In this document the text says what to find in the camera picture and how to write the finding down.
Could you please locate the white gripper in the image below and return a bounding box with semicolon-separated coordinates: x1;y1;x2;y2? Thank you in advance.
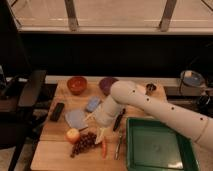
93;96;124;144

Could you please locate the dark grape bunch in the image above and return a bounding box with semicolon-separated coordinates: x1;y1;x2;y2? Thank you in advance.
71;132;97;158

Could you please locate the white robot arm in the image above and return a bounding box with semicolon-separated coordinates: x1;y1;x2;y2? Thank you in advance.
94;81;213;149

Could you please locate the small metal cup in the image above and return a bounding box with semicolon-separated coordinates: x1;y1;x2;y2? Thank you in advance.
146;83;157;95

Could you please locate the blue-grey cloth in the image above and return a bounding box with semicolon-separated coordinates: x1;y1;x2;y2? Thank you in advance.
65;109;88;130

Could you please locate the yellow-red apple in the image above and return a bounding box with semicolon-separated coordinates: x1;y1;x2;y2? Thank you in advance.
66;128;80;144

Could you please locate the blue sponge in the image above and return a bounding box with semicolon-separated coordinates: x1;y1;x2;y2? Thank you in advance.
86;97;101;112

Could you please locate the purple bowl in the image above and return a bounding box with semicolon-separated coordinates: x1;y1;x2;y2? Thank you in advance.
99;77;117;96

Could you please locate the black rectangular block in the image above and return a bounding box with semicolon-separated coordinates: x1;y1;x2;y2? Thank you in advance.
50;103;64;122

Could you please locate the green plastic tray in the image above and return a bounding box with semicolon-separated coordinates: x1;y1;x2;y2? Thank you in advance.
126;118;199;171

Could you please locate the red-orange bowl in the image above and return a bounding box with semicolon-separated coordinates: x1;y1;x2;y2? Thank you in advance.
67;76;87;95

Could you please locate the black office chair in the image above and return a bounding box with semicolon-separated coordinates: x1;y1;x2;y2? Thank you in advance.
0;70;46;171

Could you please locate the blue bowl with dark rim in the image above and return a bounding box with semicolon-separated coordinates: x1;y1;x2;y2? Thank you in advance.
180;70;205;87

